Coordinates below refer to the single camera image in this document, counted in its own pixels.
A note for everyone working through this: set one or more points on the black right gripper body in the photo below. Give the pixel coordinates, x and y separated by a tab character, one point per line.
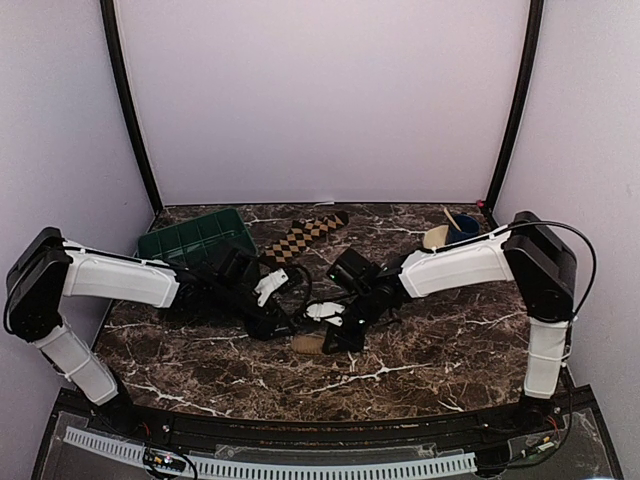
356	339

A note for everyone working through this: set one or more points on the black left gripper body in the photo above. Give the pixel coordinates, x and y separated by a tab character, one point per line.
226	301

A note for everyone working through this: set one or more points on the green plastic divider tray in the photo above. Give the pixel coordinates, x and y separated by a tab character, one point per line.
194	241

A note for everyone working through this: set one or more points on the tan ribbed sock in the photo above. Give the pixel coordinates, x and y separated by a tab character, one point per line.
308	344

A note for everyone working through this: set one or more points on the brown argyle sock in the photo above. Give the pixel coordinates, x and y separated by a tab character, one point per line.
301	235

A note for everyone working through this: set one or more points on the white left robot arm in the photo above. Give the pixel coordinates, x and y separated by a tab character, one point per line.
52	268

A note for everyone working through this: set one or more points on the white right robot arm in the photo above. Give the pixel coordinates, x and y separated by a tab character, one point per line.
526	252

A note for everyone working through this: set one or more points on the cream floral plate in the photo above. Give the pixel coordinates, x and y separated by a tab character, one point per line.
436	237

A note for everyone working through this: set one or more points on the wooden spoon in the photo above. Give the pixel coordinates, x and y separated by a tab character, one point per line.
451	219

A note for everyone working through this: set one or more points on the blue speckled mug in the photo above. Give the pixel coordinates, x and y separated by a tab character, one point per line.
469	226

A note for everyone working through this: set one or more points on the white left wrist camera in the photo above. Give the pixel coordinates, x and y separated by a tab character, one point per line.
270	284

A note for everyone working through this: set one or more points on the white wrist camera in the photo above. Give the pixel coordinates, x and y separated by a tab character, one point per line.
270	284
330	312

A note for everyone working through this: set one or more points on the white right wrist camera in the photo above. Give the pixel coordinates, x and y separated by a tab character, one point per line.
330	312

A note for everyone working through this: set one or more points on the black front rail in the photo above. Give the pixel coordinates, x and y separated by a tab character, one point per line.
198	430

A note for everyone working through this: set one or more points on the white slotted cable duct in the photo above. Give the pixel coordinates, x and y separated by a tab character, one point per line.
165	464

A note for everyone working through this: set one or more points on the left black frame post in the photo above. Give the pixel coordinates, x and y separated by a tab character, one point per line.
128	109

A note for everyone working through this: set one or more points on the black frame post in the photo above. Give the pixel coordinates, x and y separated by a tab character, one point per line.
128	109
521	90

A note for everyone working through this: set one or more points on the right black frame post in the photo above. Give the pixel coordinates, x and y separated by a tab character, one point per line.
521	90

